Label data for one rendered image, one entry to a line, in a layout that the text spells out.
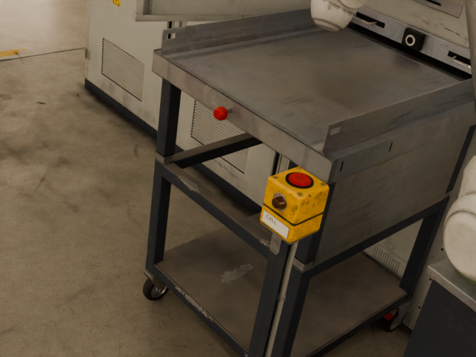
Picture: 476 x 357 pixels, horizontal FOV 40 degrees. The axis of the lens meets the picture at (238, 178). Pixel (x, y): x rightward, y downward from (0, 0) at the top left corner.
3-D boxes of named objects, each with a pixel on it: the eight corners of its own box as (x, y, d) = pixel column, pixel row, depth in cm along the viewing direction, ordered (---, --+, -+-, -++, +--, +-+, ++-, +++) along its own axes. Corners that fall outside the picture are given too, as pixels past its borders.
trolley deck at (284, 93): (328, 185, 135) (334, 160, 132) (151, 71, 172) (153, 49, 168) (491, 117, 178) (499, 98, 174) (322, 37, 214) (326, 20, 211)
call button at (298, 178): (298, 194, 112) (300, 186, 111) (282, 183, 114) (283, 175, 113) (314, 188, 114) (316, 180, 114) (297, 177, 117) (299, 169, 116)
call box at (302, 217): (288, 246, 114) (299, 197, 109) (257, 222, 119) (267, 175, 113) (319, 231, 119) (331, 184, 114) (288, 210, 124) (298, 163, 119)
